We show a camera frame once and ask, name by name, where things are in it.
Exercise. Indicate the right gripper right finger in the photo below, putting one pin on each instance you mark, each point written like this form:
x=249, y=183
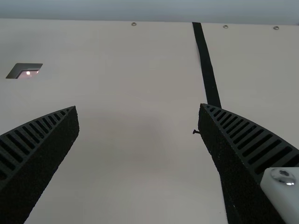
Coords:
x=243, y=163

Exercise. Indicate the black strip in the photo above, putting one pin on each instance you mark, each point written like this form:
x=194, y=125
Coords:
x=206, y=65

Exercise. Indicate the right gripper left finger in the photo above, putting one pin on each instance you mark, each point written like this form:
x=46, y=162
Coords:
x=35, y=158

